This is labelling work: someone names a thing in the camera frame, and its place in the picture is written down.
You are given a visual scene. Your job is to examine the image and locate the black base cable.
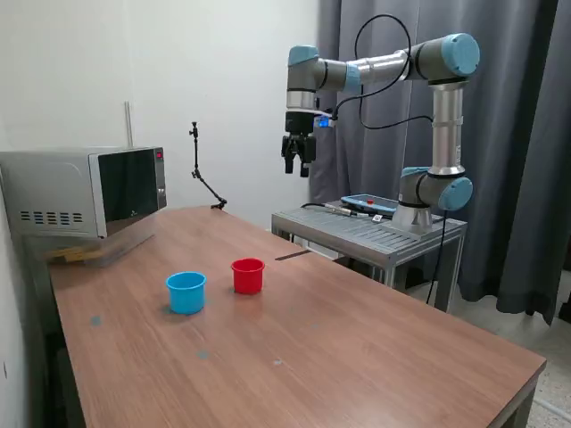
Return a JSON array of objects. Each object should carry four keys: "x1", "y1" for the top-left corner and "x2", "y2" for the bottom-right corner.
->
[{"x1": 426, "y1": 209, "x2": 450, "y2": 307}]

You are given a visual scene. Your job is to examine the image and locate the red plastic cup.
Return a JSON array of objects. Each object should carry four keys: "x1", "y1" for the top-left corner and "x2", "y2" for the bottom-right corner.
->
[{"x1": 230, "y1": 258, "x2": 266, "y2": 295}]

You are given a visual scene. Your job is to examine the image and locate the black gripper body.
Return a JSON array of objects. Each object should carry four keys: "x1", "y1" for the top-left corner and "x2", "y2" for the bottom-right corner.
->
[{"x1": 285, "y1": 111, "x2": 317, "y2": 140}]

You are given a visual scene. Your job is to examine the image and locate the silver microwave oven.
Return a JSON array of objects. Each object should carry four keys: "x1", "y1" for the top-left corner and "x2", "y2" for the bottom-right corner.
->
[{"x1": 0, "y1": 145, "x2": 169, "y2": 241}]

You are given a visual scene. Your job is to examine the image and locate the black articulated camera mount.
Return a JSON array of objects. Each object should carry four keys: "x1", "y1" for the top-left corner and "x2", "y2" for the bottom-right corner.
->
[{"x1": 186, "y1": 119, "x2": 229, "y2": 211}]

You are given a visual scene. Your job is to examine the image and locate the blue teach pendant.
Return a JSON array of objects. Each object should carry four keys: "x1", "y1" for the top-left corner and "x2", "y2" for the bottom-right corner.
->
[{"x1": 341, "y1": 193, "x2": 398, "y2": 215}]

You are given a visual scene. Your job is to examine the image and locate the silver connector with cable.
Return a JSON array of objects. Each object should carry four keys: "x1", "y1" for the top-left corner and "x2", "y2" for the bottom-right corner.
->
[{"x1": 301, "y1": 201, "x2": 376, "y2": 218}]

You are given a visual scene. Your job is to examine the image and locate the wooden slats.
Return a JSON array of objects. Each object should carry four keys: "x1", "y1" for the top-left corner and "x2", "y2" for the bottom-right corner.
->
[{"x1": 44, "y1": 246, "x2": 108, "y2": 265}]

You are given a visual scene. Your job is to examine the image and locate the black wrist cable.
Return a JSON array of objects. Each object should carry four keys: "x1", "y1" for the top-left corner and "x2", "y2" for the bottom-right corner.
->
[{"x1": 332, "y1": 13, "x2": 436, "y2": 131}]

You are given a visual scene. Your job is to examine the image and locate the grey curtain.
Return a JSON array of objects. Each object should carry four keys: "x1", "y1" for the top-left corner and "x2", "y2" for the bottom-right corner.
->
[{"x1": 308, "y1": 0, "x2": 571, "y2": 325}]

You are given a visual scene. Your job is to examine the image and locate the blue plastic cup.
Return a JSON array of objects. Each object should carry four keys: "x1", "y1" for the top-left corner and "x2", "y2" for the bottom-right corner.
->
[{"x1": 165, "y1": 270, "x2": 208, "y2": 316}]

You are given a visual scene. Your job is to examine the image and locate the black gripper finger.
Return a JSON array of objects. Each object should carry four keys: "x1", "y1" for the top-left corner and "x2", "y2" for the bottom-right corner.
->
[
  {"x1": 280, "y1": 136, "x2": 298, "y2": 175},
  {"x1": 297, "y1": 136, "x2": 318, "y2": 178}
]

